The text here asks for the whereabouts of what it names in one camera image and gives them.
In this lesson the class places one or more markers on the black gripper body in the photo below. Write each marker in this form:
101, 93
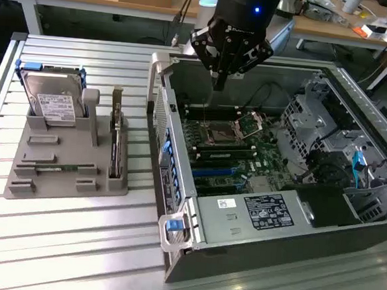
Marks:
242, 12

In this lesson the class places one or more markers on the grey power supply unit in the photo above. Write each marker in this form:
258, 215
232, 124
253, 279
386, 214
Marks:
227, 227

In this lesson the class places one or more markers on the CPU socket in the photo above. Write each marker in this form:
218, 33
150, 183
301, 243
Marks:
219, 133

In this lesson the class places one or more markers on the white and orange box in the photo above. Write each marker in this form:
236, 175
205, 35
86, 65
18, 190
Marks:
371, 31

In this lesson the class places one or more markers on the black expansion slot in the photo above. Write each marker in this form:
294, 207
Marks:
215, 189

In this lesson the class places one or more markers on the open black PC case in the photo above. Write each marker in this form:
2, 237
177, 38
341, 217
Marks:
272, 256

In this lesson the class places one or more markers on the metal disk bay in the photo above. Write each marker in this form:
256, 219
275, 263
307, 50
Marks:
301, 116

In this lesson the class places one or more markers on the black fan shroud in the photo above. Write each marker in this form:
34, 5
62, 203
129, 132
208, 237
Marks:
325, 207

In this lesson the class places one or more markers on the green RAM stick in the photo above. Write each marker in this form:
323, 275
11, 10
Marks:
59, 167

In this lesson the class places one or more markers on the black RAM stick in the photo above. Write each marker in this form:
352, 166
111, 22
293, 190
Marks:
226, 155

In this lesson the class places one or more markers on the white cup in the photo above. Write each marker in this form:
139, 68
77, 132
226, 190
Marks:
351, 4

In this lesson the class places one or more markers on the cluttered wooden desk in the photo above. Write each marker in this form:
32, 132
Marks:
324, 29

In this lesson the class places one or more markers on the black round fan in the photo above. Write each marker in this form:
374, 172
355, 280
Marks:
328, 169

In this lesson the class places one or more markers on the grey parts rack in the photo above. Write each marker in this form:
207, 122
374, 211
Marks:
66, 156

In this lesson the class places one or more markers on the graphics card with metal bracket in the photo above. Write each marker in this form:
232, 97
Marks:
115, 139

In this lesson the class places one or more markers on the green motherboard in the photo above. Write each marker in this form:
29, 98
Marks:
269, 160

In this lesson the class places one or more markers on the blue expansion slot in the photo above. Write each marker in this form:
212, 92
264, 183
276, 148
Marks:
211, 172

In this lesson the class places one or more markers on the black RAM slot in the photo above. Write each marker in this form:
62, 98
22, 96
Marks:
215, 114

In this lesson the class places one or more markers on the hard disk with blue bracket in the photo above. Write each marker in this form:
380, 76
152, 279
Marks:
51, 88

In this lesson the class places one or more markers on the thin metal locking lever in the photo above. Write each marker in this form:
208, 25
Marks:
204, 111

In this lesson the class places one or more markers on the metal socket cover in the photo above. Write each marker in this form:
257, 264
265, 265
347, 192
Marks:
251, 124

